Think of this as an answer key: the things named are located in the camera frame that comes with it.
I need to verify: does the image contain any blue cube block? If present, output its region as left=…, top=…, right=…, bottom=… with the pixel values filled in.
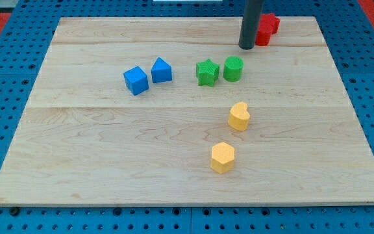
left=123, top=66, right=149, bottom=96

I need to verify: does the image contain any light wooden board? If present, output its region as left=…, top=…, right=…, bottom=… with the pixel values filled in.
left=0, top=17, right=374, bottom=207

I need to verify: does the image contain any green star block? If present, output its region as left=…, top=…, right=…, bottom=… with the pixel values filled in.
left=195, top=58, right=219, bottom=87

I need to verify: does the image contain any yellow heart block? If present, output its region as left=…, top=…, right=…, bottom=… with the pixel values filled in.
left=228, top=102, right=251, bottom=131

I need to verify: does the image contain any blue triangular prism block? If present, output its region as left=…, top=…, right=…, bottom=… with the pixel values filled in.
left=151, top=57, right=173, bottom=83

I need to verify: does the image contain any yellow hexagon block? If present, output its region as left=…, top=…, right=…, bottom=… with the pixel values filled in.
left=210, top=142, right=235, bottom=174

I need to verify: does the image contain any green cylinder block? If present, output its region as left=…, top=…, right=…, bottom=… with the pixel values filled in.
left=223, top=56, right=243, bottom=82

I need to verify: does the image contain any red block behind rod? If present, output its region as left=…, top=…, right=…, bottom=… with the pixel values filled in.
left=255, top=22, right=273, bottom=46

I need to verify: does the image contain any red star block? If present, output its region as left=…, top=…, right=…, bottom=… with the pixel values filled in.
left=259, top=13, right=281, bottom=34

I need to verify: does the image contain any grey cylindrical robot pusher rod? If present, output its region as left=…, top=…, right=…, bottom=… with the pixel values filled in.
left=238, top=0, right=264, bottom=50

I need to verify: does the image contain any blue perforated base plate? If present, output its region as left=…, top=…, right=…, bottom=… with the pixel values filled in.
left=0, top=0, right=374, bottom=233

